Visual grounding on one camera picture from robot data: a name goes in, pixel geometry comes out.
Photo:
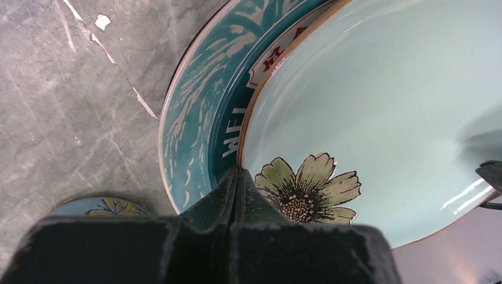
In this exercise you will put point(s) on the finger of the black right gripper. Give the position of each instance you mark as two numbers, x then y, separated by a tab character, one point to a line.
490	171

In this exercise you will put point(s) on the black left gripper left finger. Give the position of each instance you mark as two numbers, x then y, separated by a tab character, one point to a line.
216	207

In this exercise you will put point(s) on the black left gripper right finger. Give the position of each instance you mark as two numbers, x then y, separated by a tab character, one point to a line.
254	211

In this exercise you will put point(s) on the light blue flower plate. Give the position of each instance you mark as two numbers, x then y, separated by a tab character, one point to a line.
379	114

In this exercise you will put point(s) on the red teal rimmed plate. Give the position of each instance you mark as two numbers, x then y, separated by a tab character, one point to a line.
204	108

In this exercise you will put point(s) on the blue mug orange inside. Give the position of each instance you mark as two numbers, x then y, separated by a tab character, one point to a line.
99	207

